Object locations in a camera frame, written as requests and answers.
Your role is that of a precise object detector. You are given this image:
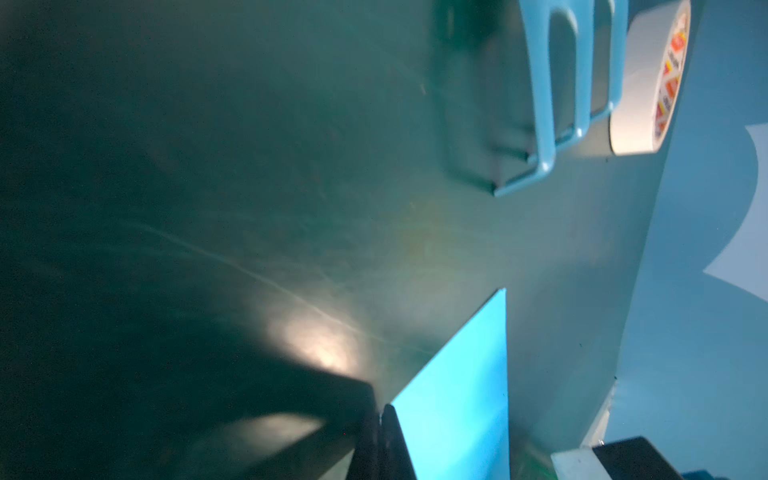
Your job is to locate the blue garden fork wooden handle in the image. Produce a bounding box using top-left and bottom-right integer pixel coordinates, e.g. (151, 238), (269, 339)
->
(493, 1), (629, 197)

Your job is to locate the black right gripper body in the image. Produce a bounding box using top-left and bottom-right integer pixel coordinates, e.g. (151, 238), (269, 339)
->
(592, 437), (683, 480)

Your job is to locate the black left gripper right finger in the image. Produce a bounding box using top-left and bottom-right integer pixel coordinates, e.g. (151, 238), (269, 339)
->
(380, 404), (416, 480)

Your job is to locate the white double-sided tape roll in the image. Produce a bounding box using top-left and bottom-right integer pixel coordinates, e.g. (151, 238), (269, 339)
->
(609, 0), (692, 156)

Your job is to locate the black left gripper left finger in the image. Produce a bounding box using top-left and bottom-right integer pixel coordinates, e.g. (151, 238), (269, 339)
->
(346, 411), (380, 480)

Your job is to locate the cyan paper sheet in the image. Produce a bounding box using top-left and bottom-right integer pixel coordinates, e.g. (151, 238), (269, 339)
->
(392, 289), (510, 479)

